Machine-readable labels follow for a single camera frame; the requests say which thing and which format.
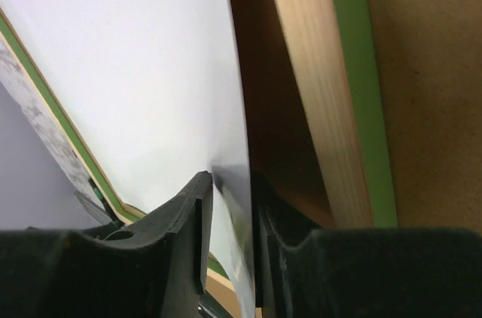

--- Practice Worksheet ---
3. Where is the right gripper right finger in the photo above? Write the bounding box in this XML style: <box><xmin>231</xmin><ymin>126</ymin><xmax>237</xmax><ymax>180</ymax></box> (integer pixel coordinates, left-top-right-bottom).
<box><xmin>251</xmin><ymin>173</ymin><xmax>481</xmax><ymax>317</ymax></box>

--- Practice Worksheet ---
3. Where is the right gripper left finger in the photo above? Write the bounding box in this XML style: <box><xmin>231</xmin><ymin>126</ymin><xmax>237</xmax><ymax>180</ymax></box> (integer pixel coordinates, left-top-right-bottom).
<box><xmin>1</xmin><ymin>171</ymin><xmax>213</xmax><ymax>317</ymax></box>

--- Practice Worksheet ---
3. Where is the green wooden picture frame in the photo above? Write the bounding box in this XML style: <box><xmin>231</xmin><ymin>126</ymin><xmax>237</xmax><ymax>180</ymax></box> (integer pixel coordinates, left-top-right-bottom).
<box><xmin>0</xmin><ymin>0</ymin><xmax>398</xmax><ymax>296</ymax></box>

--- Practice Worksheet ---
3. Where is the sunset photo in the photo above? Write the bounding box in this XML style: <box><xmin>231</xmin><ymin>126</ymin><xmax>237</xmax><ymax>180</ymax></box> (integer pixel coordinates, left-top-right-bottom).
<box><xmin>1</xmin><ymin>0</ymin><xmax>255</xmax><ymax>317</ymax></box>

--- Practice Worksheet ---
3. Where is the brown cardboard backing board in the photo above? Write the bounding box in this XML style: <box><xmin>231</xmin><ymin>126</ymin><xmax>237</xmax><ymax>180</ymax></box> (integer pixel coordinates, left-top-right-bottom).
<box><xmin>368</xmin><ymin>0</ymin><xmax>481</xmax><ymax>230</ymax></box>

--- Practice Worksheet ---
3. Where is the small green screwdriver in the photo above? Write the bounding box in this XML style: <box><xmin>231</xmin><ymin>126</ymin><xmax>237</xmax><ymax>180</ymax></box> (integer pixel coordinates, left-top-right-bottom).
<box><xmin>88</xmin><ymin>178</ymin><xmax>124</xmax><ymax>228</ymax></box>

